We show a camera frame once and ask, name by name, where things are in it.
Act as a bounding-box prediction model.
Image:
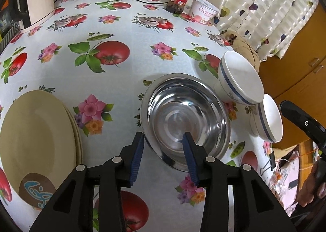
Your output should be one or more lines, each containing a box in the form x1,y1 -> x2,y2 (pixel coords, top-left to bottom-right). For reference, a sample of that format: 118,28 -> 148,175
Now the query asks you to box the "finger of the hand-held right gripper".
279,100 -> 326,156

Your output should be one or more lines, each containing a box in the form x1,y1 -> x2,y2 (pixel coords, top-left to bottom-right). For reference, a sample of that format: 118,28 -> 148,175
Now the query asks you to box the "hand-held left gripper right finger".
183,132 -> 297,232

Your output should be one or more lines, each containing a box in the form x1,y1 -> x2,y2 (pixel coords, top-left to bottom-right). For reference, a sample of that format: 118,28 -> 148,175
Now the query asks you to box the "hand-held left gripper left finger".
29,132 -> 145,232

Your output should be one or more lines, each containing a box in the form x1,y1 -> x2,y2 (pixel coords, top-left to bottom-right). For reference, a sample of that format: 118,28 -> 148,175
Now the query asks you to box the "white bowl blue stripe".
251,94 -> 284,143
214,51 -> 264,106

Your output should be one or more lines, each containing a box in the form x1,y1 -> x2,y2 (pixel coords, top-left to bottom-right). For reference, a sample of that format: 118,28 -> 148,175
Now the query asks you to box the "stainless steel bowl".
140,74 -> 231,172

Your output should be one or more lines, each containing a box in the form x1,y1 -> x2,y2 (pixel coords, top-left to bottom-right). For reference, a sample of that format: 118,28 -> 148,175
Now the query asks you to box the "person's right hand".
297,162 -> 326,207

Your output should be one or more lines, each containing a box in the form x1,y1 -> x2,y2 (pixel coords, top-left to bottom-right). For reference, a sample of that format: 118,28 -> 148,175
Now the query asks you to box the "wooden cabinet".
257,5 -> 326,151

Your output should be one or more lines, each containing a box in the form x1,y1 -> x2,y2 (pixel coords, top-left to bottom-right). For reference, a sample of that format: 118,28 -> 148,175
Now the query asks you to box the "black binder clip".
260,150 -> 277,175

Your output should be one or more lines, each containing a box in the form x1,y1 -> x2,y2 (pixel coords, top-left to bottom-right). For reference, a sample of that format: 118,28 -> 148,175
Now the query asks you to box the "fruit print tablecloth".
0,0 -> 274,232

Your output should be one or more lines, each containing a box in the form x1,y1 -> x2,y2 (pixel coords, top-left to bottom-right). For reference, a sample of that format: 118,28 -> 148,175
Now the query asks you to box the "tan round lump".
224,30 -> 260,69

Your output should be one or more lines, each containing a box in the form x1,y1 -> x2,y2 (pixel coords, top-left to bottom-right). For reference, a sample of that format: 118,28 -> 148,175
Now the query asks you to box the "white yogurt tub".
189,0 -> 220,25

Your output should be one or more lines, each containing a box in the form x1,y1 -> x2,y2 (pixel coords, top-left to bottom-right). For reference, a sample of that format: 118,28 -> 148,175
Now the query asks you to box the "zigzag patterned box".
0,24 -> 21,49

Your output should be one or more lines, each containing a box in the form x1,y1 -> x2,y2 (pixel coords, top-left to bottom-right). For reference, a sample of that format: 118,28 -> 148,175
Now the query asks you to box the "clear cabinet handle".
308,57 -> 326,74

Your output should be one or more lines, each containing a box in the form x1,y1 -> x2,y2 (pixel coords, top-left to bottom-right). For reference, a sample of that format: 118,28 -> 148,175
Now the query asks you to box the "white electric kettle black handle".
17,0 -> 55,31

